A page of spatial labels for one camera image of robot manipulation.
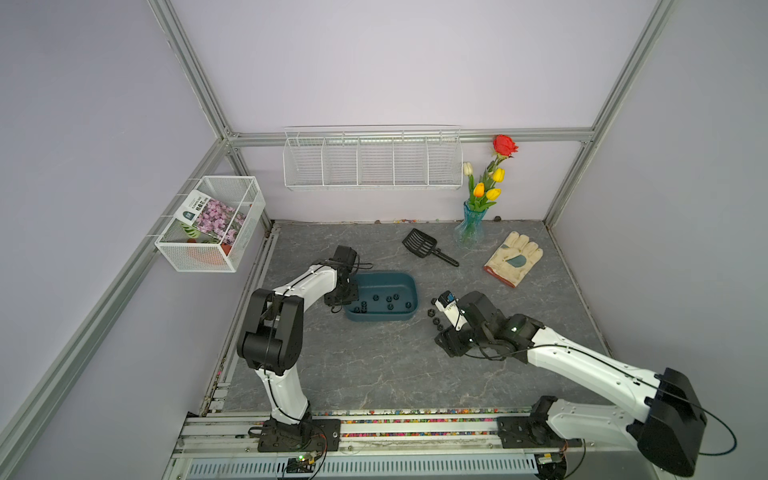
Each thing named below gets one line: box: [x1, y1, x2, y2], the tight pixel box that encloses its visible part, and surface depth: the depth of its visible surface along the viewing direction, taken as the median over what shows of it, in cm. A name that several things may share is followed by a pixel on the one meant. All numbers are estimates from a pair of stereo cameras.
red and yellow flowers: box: [463, 134, 519, 211], surface depth 94 cm
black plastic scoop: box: [402, 228, 460, 267], surface depth 115 cm
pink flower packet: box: [174, 189, 246, 245], surface depth 75 cm
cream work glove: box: [484, 231, 544, 288], surface depth 111 cm
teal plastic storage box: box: [344, 271, 419, 322], surface depth 99 cm
